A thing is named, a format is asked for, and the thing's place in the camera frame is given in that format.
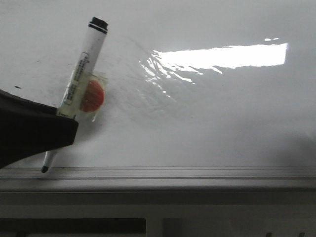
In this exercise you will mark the red disc taped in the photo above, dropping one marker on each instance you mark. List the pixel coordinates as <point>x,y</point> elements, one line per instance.
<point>93,98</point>

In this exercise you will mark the white dry-erase marker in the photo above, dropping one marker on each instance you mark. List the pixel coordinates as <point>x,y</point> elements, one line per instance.
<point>92,45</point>

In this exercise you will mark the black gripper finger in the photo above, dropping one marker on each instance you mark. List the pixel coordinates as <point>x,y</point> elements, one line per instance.
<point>28,128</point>

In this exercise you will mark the grey table frame below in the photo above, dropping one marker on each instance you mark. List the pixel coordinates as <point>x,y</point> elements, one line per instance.
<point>167,214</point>

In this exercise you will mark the whiteboard with aluminium frame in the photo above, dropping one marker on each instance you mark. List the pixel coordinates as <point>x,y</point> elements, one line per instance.
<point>201,94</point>

